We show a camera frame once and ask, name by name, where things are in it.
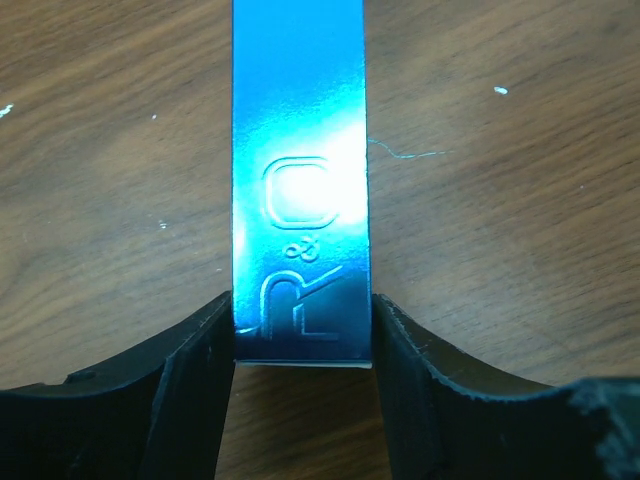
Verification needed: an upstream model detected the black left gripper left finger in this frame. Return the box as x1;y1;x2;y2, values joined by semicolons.
1;292;235;479

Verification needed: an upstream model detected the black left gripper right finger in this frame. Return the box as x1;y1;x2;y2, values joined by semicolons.
373;295;639;479

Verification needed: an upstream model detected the blue toothpaste box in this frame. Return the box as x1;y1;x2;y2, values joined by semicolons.
231;1;372;368

